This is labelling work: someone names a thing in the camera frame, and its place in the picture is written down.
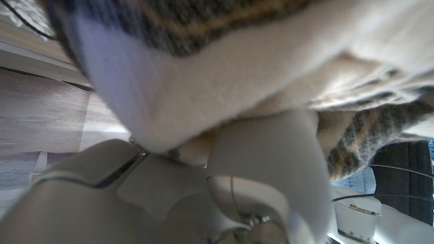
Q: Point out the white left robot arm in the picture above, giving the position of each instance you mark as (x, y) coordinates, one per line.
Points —
(390, 227)

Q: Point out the person in blue jeans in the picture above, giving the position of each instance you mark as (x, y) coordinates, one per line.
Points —
(359, 181)

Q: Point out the cream plaid fringed scarf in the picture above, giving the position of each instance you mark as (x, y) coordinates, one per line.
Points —
(220, 67)

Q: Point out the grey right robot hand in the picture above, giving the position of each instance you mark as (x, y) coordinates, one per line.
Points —
(152, 203)

